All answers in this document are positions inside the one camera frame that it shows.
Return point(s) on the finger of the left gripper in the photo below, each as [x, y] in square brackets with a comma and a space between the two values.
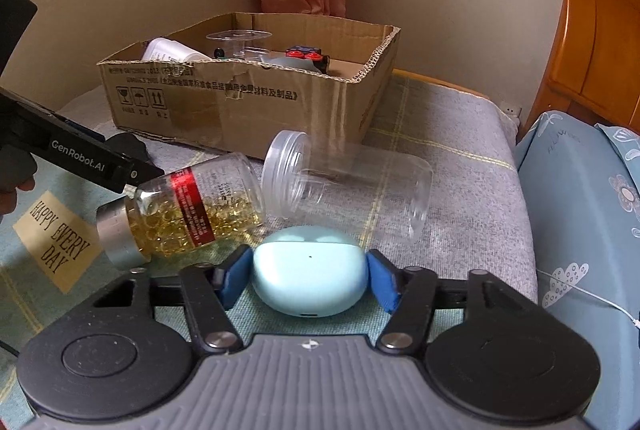
[128, 144]
[83, 152]

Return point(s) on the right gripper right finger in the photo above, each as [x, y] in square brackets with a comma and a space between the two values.
[411, 296]

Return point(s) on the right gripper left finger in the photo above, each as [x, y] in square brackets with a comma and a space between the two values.
[206, 292]

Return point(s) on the capsule bottle silver cap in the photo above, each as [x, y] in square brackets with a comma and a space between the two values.
[182, 211]

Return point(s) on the white translucent plastic bottle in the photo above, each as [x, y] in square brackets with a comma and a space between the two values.
[171, 51]

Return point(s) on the light blue earbuds case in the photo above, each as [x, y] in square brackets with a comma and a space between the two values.
[309, 271]

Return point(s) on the clear round plastic container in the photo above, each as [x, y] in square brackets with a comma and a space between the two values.
[240, 44]

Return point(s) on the black toy car red wheels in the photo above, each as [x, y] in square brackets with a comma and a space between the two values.
[314, 55]

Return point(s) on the person's left hand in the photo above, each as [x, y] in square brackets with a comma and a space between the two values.
[8, 200]

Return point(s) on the grey blue checked cushion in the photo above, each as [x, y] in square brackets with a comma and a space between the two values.
[445, 195]

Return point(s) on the clear empty plastic jar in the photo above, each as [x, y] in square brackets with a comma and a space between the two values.
[377, 196]

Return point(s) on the cardboard box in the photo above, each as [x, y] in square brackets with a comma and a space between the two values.
[240, 105]

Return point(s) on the blue floral bedding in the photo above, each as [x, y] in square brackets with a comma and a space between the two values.
[581, 187]

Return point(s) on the wooden headboard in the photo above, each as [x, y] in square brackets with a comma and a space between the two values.
[592, 72]

